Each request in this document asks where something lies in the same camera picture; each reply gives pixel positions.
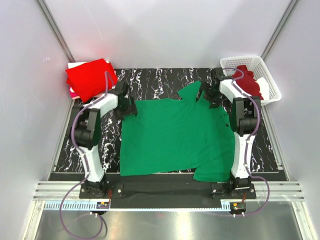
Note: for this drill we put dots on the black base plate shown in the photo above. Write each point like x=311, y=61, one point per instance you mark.
x=162, y=184

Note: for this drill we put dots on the aluminium frame rail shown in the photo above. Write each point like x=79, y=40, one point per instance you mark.
x=55, y=197

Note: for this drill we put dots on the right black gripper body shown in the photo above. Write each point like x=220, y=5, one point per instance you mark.
x=212, y=95

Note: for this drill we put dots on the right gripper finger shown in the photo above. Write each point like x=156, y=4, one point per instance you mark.
x=214, y=105
x=200, y=95

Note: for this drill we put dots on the folded magenta t shirt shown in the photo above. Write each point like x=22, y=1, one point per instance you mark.
x=73, y=95

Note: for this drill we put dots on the folded red t shirt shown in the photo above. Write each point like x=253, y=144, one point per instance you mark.
x=89, y=79

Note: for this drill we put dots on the white plastic basket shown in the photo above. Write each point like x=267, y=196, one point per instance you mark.
x=260, y=70

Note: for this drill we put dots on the folded white t shirt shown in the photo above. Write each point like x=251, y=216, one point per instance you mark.
x=73, y=65

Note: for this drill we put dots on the aluminium corner post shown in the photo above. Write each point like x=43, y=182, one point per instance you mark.
x=279, y=28
x=43, y=7

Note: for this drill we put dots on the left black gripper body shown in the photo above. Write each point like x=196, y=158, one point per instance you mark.
x=122, y=109

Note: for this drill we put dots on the right aluminium corner post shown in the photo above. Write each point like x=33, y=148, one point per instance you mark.
x=279, y=28

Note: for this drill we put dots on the white cloth in basket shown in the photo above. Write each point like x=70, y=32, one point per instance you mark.
x=264, y=88

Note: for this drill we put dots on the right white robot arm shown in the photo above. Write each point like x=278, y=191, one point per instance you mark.
x=244, y=119

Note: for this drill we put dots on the dark red t shirt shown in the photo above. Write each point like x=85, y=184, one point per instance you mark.
x=247, y=83

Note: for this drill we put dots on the green t shirt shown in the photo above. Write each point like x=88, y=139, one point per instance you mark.
x=181, y=134

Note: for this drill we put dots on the black marble pattern mat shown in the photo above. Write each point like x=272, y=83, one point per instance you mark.
x=159, y=83

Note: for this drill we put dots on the left aluminium corner post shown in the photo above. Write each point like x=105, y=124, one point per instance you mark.
x=43, y=7

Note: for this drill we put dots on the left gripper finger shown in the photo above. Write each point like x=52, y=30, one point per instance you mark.
x=120, y=117
x=134, y=113

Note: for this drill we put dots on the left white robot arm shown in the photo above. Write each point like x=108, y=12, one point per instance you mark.
x=85, y=130

